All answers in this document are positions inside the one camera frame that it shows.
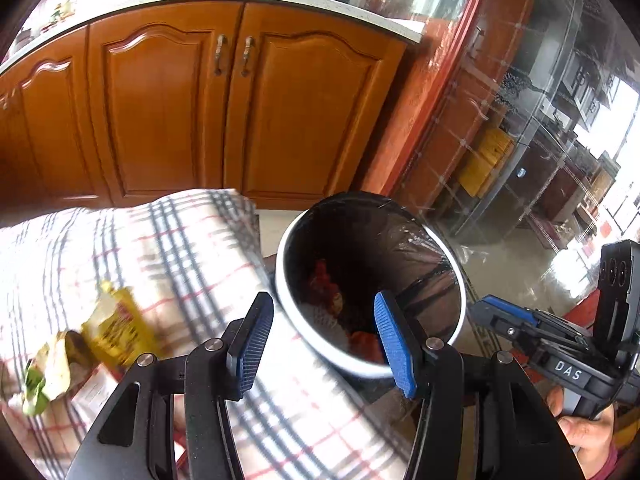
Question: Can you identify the yellow snack packet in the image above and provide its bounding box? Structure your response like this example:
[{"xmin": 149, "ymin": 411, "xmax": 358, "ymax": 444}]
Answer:
[{"xmin": 81, "ymin": 280, "xmax": 158, "ymax": 381}]

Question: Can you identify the yellow wooden board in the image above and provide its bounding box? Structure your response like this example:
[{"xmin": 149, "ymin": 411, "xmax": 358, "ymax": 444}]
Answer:
[{"xmin": 457, "ymin": 127, "xmax": 516, "ymax": 198}]

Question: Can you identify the wooden cabinet door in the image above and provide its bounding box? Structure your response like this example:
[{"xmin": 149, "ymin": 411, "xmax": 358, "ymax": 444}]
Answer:
[
  {"xmin": 225, "ymin": 2, "xmax": 408, "ymax": 211},
  {"xmin": 0, "ymin": 25, "xmax": 112, "ymax": 211},
  {"xmin": 87, "ymin": 2, "xmax": 246, "ymax": 207}
]

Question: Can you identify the condiment bottles cluster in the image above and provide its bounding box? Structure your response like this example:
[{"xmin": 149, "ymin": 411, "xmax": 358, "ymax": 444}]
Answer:
[{"xmin": 40, "ymin": 1, "xmax": 77, "ymax": 28}]

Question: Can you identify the red crumpled wrapper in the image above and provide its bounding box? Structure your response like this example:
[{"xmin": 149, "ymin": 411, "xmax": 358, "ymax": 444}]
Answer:
[{"xmin": 307, "ymin": 259, "xmax": 346, "ymax": 316}]

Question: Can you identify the green white snack wrapper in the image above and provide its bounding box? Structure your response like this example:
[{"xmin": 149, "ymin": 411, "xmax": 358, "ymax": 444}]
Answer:
[{"xmin": 22, "ymin": 332, "xmax": 96, "ymax": 417}]

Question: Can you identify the white rim trash bin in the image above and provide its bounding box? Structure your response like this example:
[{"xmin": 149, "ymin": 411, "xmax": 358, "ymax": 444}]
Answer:
[{"xmin": 275, "ymin": 191, "xmax": 468, "ymax": 378}]

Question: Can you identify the orange crumpled wrapper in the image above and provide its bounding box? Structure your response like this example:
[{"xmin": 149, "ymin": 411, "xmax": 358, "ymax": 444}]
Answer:
[{"xmin": 347, "ymin": 330, "xmax": 388, "ymax": 365}]

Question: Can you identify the person's right hand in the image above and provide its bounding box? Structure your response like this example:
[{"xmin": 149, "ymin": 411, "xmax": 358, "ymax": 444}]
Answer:
[{"xmin": 547, "ymin": 385, "xmax": 617, "ymax": 480}]

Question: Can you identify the red wooden glass door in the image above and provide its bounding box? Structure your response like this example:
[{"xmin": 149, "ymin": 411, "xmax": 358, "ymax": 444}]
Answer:
[{"xmin": 360, "ymin": 0, "xmax": 640, "ymax": 261}]

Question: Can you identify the person's right forearm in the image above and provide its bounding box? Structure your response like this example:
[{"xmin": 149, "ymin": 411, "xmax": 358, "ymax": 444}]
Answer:
[{"xmin": 592, "ymin": 446, "xmax": 625, "ymax": 480}]

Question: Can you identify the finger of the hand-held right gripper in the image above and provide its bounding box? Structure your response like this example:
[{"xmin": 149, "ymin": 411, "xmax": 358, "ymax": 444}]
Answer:
[
  {"xmin": 481, "ymin": 296, "xmax": 538, "ymax": 325},
  {"xmin": 470, "ymin": 302, "xmax": 546, "ymax": 350}
]

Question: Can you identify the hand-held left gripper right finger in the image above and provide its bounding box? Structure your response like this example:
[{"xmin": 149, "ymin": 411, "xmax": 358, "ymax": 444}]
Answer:
[{"xmin": 374, "ymin": 291, "xmax": 586, "ymax": 480}]

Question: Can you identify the white paper wrapper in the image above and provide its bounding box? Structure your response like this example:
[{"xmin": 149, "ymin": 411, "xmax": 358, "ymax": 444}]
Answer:
[{"xmin": 72, "ymin": 362, "xmax": 132, "ymax": 417}]

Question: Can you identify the plaid tablecloth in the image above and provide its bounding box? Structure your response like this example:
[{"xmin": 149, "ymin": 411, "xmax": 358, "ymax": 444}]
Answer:
[{"xmin": 0, "ymin": 187, "xmax": 416, "ymax": 480}]

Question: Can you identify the black trash bag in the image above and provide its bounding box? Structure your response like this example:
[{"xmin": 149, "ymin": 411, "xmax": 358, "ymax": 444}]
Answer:
[{"xmin": 286, "ymin": 192, "xmax": 462, "ymax": 363}]

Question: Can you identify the dark wooden sideboard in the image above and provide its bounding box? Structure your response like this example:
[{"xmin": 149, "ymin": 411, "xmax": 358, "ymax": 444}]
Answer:
[{"xmin": 505, "ymin": 125, "xmax": 618, "ymax": 253}]

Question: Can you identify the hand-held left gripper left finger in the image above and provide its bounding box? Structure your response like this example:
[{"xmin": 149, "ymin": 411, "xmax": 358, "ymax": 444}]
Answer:
[{"xmin": 65, "ymin": 291, "xmax": 275, "ymax": 480}]

